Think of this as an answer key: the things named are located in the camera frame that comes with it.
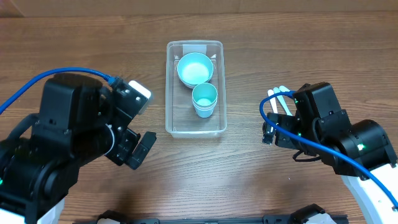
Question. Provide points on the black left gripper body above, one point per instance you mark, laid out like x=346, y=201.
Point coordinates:
x=94, y=140

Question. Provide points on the blue plastic bowl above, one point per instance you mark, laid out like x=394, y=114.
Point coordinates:
x=191, y=81

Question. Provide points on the pink plastic cup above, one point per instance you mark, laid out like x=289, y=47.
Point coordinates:
x=204, y=109

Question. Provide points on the green plastic bowl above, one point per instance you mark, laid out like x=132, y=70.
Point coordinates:
x=195, y=63

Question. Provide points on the white plastic spoon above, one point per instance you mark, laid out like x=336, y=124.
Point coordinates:
x=272, y=101

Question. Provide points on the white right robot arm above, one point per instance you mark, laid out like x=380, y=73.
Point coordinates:
x=368, y=170

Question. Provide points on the clear plastic container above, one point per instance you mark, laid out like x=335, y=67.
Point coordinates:
x=181, y=120

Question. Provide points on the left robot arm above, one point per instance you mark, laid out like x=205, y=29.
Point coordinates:
x=34, y=183

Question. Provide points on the blue plastic cup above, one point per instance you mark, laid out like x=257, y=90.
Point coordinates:
x=204, y=114

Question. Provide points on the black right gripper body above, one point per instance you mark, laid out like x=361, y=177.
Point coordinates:
x=288, y=141

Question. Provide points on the green plastic cup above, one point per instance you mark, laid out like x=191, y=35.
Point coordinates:
x=204, y=94

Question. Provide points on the blue plastic fork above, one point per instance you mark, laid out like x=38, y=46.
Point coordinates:
x=284, y=89

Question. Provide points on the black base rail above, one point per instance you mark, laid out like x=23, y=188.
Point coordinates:
x=309, y=214

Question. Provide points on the green plastic fork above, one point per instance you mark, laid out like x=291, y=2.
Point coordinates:
x=282, y=101

